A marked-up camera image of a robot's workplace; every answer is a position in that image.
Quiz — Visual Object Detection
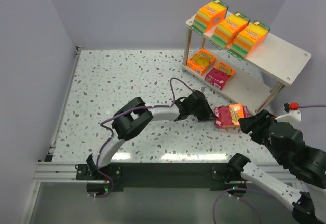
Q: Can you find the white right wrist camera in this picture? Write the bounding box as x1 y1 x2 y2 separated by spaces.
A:
275 102 302 124

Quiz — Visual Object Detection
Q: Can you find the white two-tier shelf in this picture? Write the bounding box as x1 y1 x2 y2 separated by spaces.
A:
181 11 312 115

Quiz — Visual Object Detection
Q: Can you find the Scrub Daddy yellow sponge box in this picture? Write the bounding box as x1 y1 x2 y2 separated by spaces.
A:
187 48 216 75

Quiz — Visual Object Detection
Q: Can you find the Sponge Daddy yellow green box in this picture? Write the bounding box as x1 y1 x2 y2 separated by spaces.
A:
227 20 270 60

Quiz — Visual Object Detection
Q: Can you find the purple cable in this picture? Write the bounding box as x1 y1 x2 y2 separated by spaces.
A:
94 77 194 198
212 103 326 224

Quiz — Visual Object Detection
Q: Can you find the aluminium frame rail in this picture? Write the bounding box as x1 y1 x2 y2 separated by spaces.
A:
33 47 85 183

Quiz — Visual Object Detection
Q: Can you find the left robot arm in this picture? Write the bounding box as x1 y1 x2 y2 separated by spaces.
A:
86 90 217 178

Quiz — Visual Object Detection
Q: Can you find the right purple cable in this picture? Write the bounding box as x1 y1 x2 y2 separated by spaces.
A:
212 103 326 224

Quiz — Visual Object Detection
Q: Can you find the pink Scrub Mommy box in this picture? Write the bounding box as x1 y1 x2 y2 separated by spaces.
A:
205 62 236 90

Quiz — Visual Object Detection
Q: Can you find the Sponge Daddy multipack box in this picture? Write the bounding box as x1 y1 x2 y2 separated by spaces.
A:
210 12 251 49
191 0 229 34

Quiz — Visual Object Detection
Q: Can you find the orange Scrub Daddy box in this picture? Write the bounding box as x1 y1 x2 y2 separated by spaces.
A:
214 103 249 129

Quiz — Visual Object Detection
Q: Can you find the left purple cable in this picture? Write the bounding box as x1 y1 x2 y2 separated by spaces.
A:
94 77 194 198

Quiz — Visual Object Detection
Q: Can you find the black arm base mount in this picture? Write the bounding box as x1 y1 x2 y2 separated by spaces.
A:
75 162 245 195

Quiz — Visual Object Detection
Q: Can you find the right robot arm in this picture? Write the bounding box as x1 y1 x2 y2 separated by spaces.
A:
225 109 325 223

